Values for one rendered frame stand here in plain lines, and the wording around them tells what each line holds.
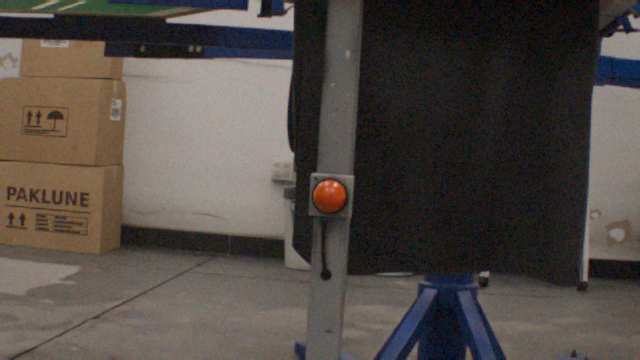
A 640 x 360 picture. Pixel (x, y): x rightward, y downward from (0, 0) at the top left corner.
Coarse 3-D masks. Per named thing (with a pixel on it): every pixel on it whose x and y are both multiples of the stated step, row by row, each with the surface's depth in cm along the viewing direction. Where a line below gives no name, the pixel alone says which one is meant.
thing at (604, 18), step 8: (616, 0) 187; (624, 0) 186; (632, 0) 184; (608, 8) 202; (616, 8) 200; (624, 8) 198; (600, 16) 218; (608, 16) 216; (616, 16) 214; (600, 24) 235
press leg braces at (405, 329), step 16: (416, 304) 312; (432, 304) 312; (464, 304) 310; (400, 320) 339; (416, 320) 308; (464, 320) 308; (480, 320) 308; (400, 336) 306; (416, 336) 307; (464, 336) 308; (480, 336) 304; (384, 352) 304; (400, 352) 303; (480, 352) 301; (496, 352) 341
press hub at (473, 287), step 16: (432, 288) 315; (448, 288) 313; (464, 288) 314; (448, 304) 313; (432, 320) 316; (448, 320) 315; (432, 336) 316; (448, 336) 315; (432, 352) 316; (448, 352) 315; (464, 352) 318
